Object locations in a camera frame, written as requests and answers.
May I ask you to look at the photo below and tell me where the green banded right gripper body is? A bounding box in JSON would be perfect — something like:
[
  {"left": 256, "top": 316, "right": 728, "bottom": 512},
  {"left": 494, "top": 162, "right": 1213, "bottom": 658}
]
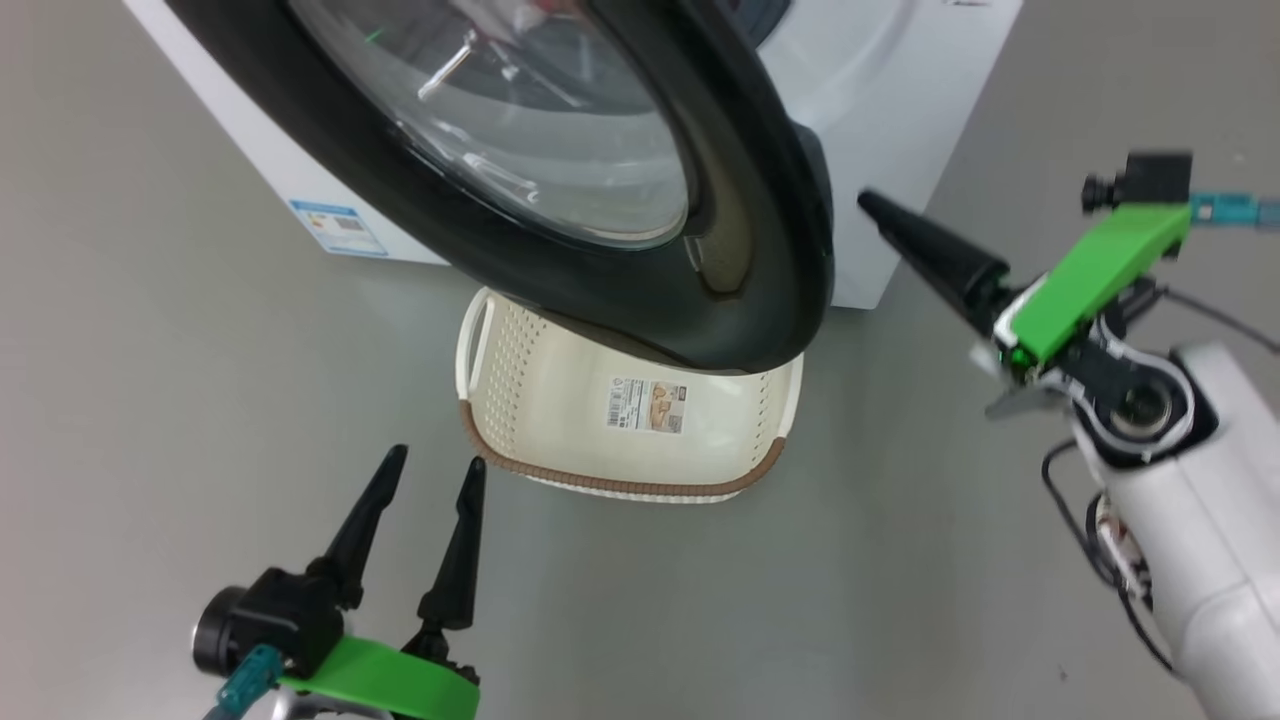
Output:
[{"left": 975, "top": 203, "right": 1196, "bottom": 416}]

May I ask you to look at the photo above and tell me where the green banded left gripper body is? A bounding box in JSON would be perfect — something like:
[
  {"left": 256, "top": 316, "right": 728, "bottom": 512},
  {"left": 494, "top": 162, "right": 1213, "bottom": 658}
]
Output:
[{"left": 278, "top": 625, "right": 483, "bottom": 720}]

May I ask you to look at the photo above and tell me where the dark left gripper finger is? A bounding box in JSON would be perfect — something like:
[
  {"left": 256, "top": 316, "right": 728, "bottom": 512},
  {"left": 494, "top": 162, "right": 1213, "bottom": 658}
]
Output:
[
  {"left": 307, "top": 444, "right": 409, "bottom": 611},
  {"left": 417, "top": 457, "right": 488, "bottom": 633}
]

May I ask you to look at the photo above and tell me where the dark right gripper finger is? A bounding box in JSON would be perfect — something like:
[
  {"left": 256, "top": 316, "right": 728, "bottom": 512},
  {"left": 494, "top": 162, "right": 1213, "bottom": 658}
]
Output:
[{"left": 857, "top": 189, "right": 1013, "bottom": 326}]

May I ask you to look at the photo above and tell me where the black rimmed glass washer door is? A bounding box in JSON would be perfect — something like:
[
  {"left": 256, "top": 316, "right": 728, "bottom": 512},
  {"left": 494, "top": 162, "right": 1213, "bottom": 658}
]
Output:
[{"left": 165, "top": 0, "right": 836, "bottom": 374}]

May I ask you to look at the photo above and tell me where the white washing machine body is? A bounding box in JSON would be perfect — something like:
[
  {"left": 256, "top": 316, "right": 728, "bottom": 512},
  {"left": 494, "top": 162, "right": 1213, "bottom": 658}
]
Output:
[{"left": 122, "top": 0, "right": 1026, "bottom": 311}]

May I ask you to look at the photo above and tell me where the cream perforated laundry basket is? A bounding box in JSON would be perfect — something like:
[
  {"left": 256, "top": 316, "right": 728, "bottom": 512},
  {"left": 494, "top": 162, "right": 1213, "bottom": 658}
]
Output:
[{"left": 455, "top": 287, "right": 804, "bottom": 504}]

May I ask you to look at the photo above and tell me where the basket product label sticker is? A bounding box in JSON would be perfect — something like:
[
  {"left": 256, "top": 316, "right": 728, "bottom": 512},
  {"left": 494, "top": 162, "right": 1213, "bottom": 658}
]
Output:
[{"left": 605, "top": 378, "right": 688, "bottom": 435}]

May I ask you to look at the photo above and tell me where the blue white energy label sticker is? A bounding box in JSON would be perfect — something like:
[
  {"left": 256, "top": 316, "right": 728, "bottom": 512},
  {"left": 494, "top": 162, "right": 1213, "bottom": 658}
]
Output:
[{"left": 290, "top": 200, "right": 389, "bottom": 258}]

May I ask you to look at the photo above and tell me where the thin black right camera cable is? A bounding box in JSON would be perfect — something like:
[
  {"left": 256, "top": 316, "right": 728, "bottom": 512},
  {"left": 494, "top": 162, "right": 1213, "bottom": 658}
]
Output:
[{"left": 1150, "top": 283, "right": 1280, "bottom": 353}]

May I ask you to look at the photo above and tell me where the teal left camera connector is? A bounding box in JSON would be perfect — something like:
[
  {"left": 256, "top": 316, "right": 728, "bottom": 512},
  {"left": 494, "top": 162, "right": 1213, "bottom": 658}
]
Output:
[{"left": 205, "top": 645, "right": 284, "bottom": 720}]

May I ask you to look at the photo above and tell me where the teal camera connector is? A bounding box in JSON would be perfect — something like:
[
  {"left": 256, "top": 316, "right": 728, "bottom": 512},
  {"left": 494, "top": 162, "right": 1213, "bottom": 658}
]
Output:
[
  {"left": 1190, "top": 192, "right": 1280, "bottom": 231},
  {"left": 205, "top": 645, "right": 284, "bottom": 720}
]

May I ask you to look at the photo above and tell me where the teal right camera connector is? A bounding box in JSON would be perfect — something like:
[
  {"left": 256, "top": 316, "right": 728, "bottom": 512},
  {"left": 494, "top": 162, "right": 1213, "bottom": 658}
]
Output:
[{"left": 1190, "top": 192, "right": 1280, "bottom": 231}]

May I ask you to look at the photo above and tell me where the black right arm cable loop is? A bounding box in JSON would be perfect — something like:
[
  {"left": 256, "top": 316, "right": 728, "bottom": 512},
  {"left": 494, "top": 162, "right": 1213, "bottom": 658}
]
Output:
[{"left": 1040, "top": 440, "right": 1179, "bottom": 673}]

